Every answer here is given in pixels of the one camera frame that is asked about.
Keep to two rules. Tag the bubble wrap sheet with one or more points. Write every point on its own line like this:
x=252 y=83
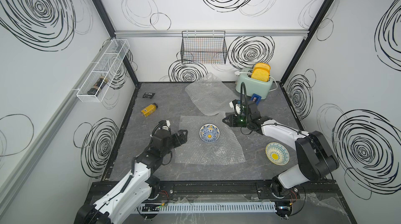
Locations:
x=211 y=96
x=226 y=150

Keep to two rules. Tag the dark bottle in shelf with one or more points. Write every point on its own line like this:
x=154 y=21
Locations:
x=98 y=86

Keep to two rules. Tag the small black clip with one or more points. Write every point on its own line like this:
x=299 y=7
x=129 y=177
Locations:
x=148 y=95

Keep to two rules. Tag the white wire wall shelf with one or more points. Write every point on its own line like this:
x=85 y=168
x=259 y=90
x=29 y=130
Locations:
x=112 y=55

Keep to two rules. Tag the rear yellow sponge toast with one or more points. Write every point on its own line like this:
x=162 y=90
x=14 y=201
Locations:
x=263 y=66

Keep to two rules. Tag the blue tape dispenser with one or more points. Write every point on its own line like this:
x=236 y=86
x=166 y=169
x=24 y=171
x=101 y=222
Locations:
x=256 y=98

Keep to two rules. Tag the yellow green patterned bowl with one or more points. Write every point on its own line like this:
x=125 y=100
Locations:
x=277 y=153

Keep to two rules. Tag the mint green toaster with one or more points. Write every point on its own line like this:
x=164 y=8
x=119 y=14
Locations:
x=253 y=86

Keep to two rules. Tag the black wire wall basket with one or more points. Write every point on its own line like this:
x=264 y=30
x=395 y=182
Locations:
x=203 y=47

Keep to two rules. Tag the yellow sponge toast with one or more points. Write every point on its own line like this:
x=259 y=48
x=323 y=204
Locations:
x=263 y=66
x=261 y=74

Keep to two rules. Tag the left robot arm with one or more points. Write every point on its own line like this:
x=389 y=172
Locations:
x=138 y=185

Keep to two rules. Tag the crumpled bubble wrap sheet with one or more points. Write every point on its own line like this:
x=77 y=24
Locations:
x=211 y=96

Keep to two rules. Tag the yellow bottle black cap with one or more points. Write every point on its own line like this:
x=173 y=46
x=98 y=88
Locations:
x=149 y=110

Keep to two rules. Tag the white slotted cable duct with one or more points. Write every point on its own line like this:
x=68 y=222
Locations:
x=199 y=208

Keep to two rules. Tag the blue patterned ceramic bowl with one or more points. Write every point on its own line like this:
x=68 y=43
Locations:
x=209 y=133

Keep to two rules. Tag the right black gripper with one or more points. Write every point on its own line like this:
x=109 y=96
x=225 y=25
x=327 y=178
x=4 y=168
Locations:
x=231 y=121

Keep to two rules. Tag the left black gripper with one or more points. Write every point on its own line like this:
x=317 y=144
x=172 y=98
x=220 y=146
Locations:
x=183 y=139

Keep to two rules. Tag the front yellow sponge toast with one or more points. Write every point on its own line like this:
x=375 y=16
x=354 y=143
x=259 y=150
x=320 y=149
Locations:
x=261 y=74

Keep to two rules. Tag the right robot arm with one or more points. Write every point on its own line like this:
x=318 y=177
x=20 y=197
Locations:
x=315 y=157

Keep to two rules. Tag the black front mounting rail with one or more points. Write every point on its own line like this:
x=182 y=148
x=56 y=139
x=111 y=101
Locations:
x=242 y=186

